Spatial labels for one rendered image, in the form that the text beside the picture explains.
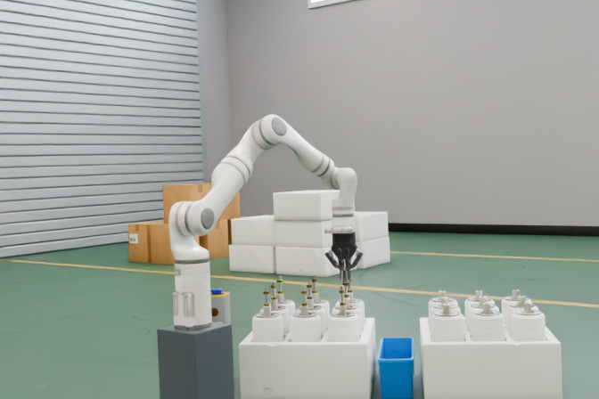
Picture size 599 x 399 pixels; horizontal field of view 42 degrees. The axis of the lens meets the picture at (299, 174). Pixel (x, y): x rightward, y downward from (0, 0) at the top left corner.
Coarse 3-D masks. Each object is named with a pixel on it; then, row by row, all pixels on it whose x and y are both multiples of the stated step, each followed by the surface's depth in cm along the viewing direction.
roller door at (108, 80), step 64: (0, 0) 693; (64, 0) 746; (128, 0) 810; (192, 0) 880; (0, 64) 691; (64, 64) 744; (128, 64) 806; (192, 64) 879; (0, 128) 690; (64, 128) 742; (128, 128) 804; (192, 128) 875; (0, 192) 688; (64, 192) 741; (128, 192) 803; (0, 256) 687
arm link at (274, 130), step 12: (264, 120) 229; (276, 120) 230; (264, 132) 229; (276, 132) 229; (288, 132) 232; (276, 144) 232; (288, 144) 232; (300, 144) 235; (300, 156) 237; (312, 156) 239; (324, 156) 243; (312, 168) 241; (324, 168) 242
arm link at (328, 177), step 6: (330, 162) 243; (330, 168) 243; (336, 168) 250; (324, 174) 243; (330, 174) 244; (336, 174) 247; (324, 180) 248; (330, 180) 249; (330, 186) 251; (336, 186) 248
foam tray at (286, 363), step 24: (288, 336) 245; (360, 336) 243; (240, 360) 236; (264, 360) 235; (288, 360) 234; (312, 360) 233; (336, 360) 232; (360, 360) 231; (264, 384) 235; (288, 384) 234; (312, 384) 233; (336, 384) 232; (360, 384) 231
